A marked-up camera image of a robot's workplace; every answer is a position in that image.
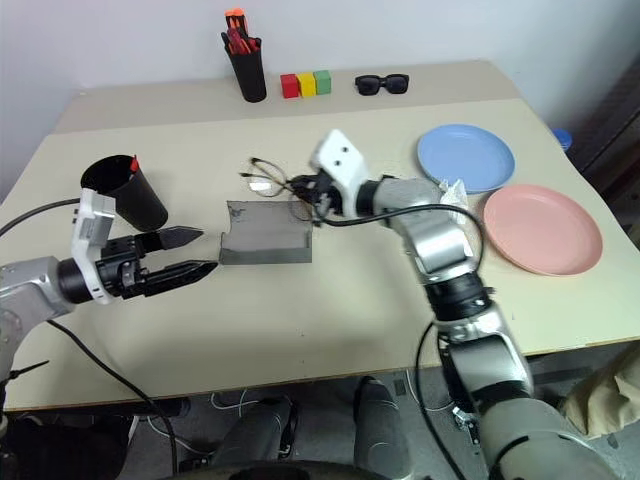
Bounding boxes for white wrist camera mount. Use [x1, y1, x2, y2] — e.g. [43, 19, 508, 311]
[70, 188, 118, 307]
[309, 128, 369, 217]

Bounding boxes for beige cloth bag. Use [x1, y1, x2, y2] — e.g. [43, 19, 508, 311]
[563, 343, 640, 442]

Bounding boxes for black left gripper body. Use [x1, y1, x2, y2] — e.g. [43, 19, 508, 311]
[95, 233, 152, 302]

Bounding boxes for tall narrow black cup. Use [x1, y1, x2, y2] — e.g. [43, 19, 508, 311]
[227, 38, 268, 104]

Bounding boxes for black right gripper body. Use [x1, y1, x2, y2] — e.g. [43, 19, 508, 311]
[310, 170, 347, 219]

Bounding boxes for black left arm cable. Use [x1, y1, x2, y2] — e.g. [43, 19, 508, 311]
[0, 198, 180, 477]

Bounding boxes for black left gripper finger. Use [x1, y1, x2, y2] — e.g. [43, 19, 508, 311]
[145, 259, 220, 297]
[137, 225, 206, 252]

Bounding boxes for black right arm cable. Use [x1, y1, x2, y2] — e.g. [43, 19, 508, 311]
[313, 203, 489, 480]

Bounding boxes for pink plastic plate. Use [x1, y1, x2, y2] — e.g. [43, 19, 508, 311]
[482, 183, 605, 278]

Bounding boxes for grey open glasses case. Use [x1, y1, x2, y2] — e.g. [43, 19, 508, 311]
[217, 199, 315, 266]

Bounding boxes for dark rounded robot torso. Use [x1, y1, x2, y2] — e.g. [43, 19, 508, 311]
[195, 459, 404, 480]

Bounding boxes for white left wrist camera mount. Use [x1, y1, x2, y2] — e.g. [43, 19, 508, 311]
[70, 188, 118, 307]

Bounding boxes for dark grey robot leg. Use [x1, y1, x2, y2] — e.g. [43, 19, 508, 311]
[211, 396, 302, 467]
[351, 375, 412, 472]

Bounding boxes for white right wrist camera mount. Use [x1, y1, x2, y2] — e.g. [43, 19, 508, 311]
[309, 128, 369, 217]

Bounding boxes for thin wire frame glasses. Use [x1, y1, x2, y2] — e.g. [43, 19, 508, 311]
[239, 156, 317, 224]

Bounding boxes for red and orange markers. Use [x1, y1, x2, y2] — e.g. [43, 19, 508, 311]
[224, 6, 247, 51]

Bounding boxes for blue plastic plate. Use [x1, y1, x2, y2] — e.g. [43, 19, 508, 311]
[416, 123, 517, 196]

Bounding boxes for blue round object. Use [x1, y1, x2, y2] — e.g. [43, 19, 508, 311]
[551, 127, 574, 154]

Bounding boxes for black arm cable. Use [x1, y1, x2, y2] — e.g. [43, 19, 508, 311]
[313, 203, 489, 480]
[0, 198, 180, 477]

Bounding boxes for black sunglasses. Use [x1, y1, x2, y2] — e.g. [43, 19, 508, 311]
[353, 72, 412, 98]

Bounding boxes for wide black cup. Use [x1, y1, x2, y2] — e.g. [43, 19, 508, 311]
[80, 154, 170, 233]

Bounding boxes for dark wooden furniture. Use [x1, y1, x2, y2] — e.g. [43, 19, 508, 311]
[573, 53, 640, 234]

